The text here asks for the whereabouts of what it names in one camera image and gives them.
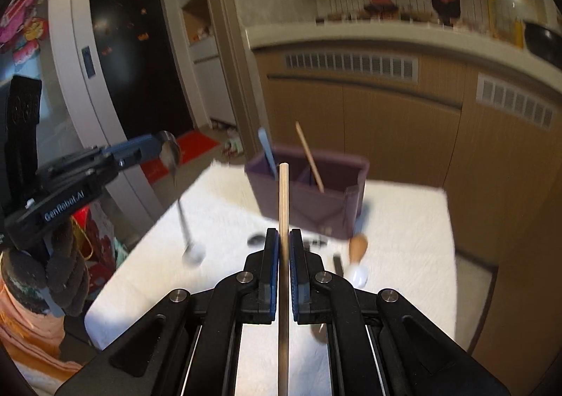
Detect dark entrance door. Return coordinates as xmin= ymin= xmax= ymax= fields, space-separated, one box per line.
xmin=89 ymin=0 xmax=195 ymax=147

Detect white kitchen countertop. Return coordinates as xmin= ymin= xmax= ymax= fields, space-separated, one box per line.
xmin=245 ymin=19 xmax=562 ymax=72

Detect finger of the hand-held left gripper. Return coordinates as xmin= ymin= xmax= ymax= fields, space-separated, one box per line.
xmin=37 ymin=148 xmax=122 ymax=200
xmin=103 ymin=135 xmax=161 ymax=167

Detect grey door handle panel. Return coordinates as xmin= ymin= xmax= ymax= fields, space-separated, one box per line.
xmin=81 ymin=45 xmax=96 ymax=81

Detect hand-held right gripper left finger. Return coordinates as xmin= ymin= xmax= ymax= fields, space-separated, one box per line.
xmin=55 ymin=228 xmax=280 ymax=396

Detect wooden kitchen cabinet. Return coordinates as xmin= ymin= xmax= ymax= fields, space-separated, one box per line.
xmin=255 ymin=49 xmax=562 ymax=379

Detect long vent grille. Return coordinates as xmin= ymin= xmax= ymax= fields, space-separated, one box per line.
xmin=284 ymin=52 xmax=419 ymax=83

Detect short vent grille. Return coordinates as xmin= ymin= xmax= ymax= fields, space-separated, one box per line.
xmin=476 ymin=74 xmax=555 ymax=130

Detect wooden chopstick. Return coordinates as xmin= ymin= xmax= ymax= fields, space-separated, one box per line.
xmin=278 ymin=163 xmax=290 ymax=396
xmin=295 ymin=121 xmax=326 ymax=194

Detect blue-grey rice spoon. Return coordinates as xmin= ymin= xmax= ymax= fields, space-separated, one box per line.
xmin=258 ymin=127 xmax=278 ymax=181

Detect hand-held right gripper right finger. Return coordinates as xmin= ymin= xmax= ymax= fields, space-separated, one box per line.
xmin=290 ymin=228 xmax=512 ymax=396

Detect person's left hand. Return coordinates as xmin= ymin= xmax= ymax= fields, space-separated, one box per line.
xmin=0 ymin=219 xmax=96 ymax=318

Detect red and yellow gift bag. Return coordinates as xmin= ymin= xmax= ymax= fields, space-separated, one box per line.
xmin=70 ymin=203 xmax=118 ymax=274

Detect person's left forearm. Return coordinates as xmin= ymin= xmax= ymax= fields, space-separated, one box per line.
xmin=0 ymin=286 xmax=86 ymax=383

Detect white hallway cabinet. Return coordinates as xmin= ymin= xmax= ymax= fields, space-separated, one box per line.
xmin=180 ymin=0 xmax=238 ymax=125

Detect wooden spoon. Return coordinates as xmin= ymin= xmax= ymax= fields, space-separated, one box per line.
xmin=348 ymin=234 xmax=370 ymax=265

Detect black strap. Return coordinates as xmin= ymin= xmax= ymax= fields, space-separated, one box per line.
xmin=5 ymin=75 xmax=43 ymax=203

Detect black cooking pot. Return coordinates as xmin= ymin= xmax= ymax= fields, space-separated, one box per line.
xmin=523 ymin=20 xmax=562 ymax=64

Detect colourful window decal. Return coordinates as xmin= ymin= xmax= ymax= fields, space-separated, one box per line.
xmin=0 ymin=0 xmax=50 ymax=66

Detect white textured tablecloth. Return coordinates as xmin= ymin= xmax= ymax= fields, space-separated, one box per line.
xmin=83 ymin=159 xmax=459 ymax=396

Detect patterned slippers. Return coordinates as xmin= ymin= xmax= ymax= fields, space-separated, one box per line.
xmin=222 ymin=137 xmax=245 ymax=158

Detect purple utensil holder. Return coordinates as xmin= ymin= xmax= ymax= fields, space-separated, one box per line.
xmin=244 ymin=149 xmax=370 ymax=241

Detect red doormat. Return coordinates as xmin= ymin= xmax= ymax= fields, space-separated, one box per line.
xmin=140 ymin=130 xmax=221 ymax=184

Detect steel spoon with white ball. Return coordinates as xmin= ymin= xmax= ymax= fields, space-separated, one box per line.
xmin=158 ymin=130 xmax=207 ymax=267

